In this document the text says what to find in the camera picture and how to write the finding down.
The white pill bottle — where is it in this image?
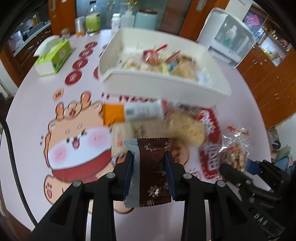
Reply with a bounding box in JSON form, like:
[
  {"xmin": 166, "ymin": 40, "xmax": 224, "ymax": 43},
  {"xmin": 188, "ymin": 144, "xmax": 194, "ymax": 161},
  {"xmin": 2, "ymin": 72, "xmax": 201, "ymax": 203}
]
[{"xmin": 111, "ymin": 13, "xmax": 121, "ymax": 33}]

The white squeeze wash bottle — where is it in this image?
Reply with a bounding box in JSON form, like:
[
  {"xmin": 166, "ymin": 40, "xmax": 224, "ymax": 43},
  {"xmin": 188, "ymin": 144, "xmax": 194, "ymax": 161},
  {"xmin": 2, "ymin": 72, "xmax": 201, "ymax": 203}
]
[{"xmin": 120, "ymin": 10, "xmax": 135, "ymax": 28}]

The Mount Fuji bread packet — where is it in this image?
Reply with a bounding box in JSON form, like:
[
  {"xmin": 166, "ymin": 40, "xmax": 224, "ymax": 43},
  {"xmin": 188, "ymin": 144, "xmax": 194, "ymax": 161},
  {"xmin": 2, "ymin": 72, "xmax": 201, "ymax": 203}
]
[{"xmin": 120, "ymin": 58, "xmax": 162, "ymax": 73}]

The light blue ceramic canister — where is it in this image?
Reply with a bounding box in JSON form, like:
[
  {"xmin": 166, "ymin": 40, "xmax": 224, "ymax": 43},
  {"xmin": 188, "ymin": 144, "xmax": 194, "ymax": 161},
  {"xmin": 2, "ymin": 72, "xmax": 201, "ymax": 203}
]
[{"xmin": 133, "ymin": 9, "xmax": 158, "ymax": 30}]

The small glass jar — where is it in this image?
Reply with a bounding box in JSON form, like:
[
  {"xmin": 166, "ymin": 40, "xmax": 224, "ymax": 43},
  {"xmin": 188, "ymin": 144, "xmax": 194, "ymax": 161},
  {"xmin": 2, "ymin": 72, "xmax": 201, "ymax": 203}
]
[{"xmin": 60, "ymin": 28, "xmax": 70, "ymax": 39}]

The clear caramel popcorn bag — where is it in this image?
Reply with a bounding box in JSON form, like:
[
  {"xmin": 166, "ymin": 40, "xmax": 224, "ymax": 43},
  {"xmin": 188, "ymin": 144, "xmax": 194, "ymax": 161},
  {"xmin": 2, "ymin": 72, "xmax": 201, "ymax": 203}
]
[{"xmin": 219, "ymin": 125, "xmax": 250, "ymax": 172}]

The brown snowflake snack packet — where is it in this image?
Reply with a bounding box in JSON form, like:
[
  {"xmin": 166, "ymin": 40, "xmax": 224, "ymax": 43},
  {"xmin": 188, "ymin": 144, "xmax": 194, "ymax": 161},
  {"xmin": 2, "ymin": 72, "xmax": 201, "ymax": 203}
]
[{"xmin": 125, "ymin": 138, "xmax": 171, "ymax": 208}]

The black cable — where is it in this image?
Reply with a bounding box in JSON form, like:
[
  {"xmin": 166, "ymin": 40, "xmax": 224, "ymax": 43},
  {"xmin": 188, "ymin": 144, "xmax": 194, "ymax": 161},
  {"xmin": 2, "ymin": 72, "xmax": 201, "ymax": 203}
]
[{"xmin": 0, "ymin": 113, "xmax": 39, "ymax": 229}]

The pink cartoon tablecloth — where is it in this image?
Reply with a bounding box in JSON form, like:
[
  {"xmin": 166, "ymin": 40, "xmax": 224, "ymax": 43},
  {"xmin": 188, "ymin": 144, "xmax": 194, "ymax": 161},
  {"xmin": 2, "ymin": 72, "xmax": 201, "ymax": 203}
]
[{"xmin": 1, "ymin": 30, "xmax": 271, "ymax": 240}]

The orange end snack packet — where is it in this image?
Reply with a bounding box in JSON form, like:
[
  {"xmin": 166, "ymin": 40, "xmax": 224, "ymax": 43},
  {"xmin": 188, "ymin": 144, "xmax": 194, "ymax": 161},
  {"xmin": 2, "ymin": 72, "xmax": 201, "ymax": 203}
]
[{"xmin": 102, "ymin": 99, "xmax": 164, "ymax": 126}]

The small orange snack packet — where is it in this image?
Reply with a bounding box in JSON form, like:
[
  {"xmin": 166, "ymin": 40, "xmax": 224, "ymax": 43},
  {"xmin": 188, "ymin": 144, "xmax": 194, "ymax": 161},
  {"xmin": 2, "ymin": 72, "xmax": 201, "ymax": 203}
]
[{"xmin": 171, "ymin": 55, "xmax": 200, "ymax": 80}]

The clear peanut candy packet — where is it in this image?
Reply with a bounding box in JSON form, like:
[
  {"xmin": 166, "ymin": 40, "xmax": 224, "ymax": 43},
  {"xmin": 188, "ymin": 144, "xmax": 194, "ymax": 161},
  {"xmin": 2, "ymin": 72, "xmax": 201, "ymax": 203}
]
[{"xmin": 165, "ymin": 111, "xmax": 206, "ymax": 147}]

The silver white snack bag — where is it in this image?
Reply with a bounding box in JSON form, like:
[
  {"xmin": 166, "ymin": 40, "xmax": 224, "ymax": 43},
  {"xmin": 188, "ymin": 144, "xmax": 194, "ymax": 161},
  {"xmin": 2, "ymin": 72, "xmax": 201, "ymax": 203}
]
[{"xmin": 196, "ymin": 71, "xmax": 212, "ymax": 87}]

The green tissue box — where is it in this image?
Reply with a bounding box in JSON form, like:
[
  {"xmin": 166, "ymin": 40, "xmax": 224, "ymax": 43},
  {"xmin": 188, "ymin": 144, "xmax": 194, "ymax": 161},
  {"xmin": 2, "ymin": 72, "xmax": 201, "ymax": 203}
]
[{"xmin": 33, "ymin": 35, "xmax": 72, "ymax": 76}]

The red white small packet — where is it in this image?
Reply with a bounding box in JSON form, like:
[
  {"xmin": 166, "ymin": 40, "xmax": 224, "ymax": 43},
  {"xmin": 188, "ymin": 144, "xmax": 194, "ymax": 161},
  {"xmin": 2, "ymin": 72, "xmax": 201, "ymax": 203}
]
[{"xmin": 141, "ymin": 44, "xmax": 169, "ymax": 65}]

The white plastic tray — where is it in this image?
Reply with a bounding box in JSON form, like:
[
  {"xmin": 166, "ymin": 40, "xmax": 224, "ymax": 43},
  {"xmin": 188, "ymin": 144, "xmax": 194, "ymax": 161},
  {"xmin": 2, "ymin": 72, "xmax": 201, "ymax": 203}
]
[{"xmin": 98, "ymin": 28, "xmax": 232, "ymax": 108}]

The green label glass bottle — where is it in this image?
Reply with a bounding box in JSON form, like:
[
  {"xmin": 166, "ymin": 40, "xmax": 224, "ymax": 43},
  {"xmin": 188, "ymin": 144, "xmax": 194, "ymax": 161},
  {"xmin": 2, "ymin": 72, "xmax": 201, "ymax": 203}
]
[{"xmin": 85, "ymin": 1, "xmax": 101, "ymax": 36}]

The white rice cracker packet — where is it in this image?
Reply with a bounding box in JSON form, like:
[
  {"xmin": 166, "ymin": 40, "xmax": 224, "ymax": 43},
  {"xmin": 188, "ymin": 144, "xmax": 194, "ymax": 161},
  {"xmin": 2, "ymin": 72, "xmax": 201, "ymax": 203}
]
[{"xmin": 110, "ymin": 120, "xmax": 168, "ymax": 157}]

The white countertop appliance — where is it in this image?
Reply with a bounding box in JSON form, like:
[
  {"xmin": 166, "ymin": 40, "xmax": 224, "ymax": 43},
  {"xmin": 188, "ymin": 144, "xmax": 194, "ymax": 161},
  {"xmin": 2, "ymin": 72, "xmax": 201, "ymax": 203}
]
[{"xmin": 197, "ymin": 8, "xmax": 255, "ymax": 68}]

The silver orange can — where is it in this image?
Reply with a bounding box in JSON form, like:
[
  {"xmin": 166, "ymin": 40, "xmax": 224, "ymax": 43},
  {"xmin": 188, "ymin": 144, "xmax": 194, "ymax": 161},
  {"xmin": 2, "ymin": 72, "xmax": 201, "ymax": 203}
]
[{"xmin": 75, "ymin": 16, "xmax": 86, "ymax": 37}]

